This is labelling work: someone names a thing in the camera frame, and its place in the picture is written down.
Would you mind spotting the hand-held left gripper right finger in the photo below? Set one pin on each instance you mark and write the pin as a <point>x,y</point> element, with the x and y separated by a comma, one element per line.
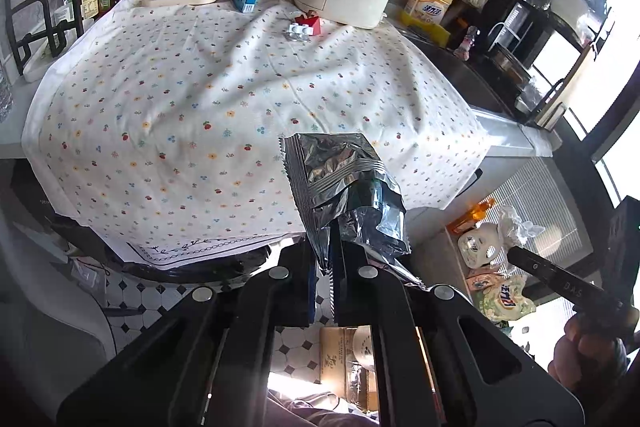
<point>350,292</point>

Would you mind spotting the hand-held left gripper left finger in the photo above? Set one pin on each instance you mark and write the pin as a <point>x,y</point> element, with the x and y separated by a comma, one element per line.
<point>295,287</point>

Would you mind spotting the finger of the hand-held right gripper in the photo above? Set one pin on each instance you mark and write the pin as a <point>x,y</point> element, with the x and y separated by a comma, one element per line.
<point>560,274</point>

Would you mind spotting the white paper bucket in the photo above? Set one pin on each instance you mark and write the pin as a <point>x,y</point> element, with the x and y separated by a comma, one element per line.
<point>362,347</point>

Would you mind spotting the silver foil packet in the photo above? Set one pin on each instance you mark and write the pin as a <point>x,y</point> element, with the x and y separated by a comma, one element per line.
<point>330,172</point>

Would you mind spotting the person's right hand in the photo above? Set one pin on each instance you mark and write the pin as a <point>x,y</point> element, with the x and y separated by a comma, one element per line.
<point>585,357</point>

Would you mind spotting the crumpled white plastic bag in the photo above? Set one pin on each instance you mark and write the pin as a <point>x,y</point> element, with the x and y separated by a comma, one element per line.
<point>517,227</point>

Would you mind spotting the laundry detergent bag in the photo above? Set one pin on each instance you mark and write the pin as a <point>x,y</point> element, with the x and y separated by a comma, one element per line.
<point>500,297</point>

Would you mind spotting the cardboard box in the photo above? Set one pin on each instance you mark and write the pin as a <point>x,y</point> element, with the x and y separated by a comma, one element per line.
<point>335,357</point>

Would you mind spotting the white louvered panel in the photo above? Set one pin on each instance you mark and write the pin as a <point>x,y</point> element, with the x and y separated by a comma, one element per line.
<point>545,207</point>

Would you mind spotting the white detergent jug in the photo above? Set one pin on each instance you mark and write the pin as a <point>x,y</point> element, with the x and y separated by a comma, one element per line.
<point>477,247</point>

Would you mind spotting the orange bottle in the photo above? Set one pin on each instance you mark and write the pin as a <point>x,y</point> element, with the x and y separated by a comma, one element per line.
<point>470,217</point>

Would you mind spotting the wooden cutting board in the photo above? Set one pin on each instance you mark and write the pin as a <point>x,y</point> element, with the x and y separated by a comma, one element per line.
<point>570,87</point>

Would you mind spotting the black dish rack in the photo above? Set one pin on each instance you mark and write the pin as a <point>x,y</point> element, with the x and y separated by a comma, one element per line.
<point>575,47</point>

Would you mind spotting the steel pot with lid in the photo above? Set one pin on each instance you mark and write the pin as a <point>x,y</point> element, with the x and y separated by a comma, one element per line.
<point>510,64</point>

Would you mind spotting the floral white tablecloth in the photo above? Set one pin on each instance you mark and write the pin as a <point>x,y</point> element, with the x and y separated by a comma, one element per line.
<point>175,107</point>

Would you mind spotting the steel sink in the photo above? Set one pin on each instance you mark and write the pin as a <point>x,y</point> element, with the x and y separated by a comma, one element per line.
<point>465,77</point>

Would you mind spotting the small pink bottle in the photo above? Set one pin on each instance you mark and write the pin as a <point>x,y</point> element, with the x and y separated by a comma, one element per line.
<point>465,43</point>

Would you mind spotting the clear toy brick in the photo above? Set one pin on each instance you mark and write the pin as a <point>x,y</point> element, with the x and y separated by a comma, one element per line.
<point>296,33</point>

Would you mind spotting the white bowl on dish rack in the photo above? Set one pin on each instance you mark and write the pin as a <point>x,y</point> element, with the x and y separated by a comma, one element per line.
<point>570,4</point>

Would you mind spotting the red toy brick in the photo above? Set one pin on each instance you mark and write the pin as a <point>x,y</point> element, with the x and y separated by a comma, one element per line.
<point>310,23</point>

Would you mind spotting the yellow dish cloth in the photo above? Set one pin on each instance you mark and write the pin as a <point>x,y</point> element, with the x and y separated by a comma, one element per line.
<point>425,32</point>

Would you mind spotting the white tray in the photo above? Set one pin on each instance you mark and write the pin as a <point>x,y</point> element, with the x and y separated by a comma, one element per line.
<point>45,62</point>

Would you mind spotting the clear water bottle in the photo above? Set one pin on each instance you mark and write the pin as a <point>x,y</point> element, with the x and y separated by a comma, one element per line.
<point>4,94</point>

